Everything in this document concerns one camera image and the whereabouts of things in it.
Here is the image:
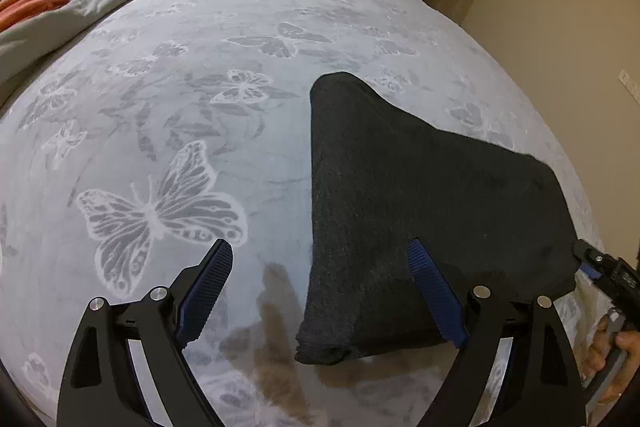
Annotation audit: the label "bed with butterfly sheet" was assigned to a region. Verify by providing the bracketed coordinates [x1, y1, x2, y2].
[0, 0, 601, 427]

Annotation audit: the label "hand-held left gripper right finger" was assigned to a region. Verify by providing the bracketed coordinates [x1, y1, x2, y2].
[406, 238, 587, 427]

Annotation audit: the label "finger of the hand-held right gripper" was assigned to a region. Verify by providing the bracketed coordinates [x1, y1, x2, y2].
[572, 239, 605, 281]

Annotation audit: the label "black pants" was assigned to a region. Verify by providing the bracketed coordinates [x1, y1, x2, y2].
[295, 71, 583, 365]

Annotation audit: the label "person's right hand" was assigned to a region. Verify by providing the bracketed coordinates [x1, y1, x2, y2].
[581, 313, 640, 404]

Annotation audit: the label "white wall socket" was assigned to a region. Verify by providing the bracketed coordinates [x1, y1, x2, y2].
[619, 69, 640, 98]

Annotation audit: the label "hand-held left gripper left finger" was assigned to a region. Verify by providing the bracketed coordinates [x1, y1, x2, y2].
[56, 238, 234, 427]

